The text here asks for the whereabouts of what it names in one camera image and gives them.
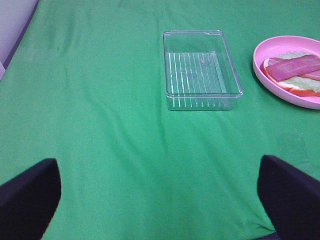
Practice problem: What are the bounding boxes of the toy bread slice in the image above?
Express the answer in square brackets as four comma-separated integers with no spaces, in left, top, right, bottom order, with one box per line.
[260,57,320,97]

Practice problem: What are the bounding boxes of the green toy lettuce leaf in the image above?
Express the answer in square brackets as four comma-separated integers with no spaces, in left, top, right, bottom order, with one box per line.
[277,51,320,93]

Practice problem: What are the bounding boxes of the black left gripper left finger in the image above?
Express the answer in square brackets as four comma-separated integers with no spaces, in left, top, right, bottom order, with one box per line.
[0,158,62,240]

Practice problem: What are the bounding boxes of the pink round plate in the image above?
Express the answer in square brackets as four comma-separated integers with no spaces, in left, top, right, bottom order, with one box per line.
[252,35,320,110]

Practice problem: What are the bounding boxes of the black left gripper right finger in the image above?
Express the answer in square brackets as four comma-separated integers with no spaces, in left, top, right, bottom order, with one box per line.
[257,155,320,240]

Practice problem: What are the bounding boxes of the clear left plastic tray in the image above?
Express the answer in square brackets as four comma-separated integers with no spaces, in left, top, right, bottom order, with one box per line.
[162,30,243,111]

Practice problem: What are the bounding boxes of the green tablecloth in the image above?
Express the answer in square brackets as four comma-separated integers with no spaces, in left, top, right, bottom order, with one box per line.
[0,0,320,240]

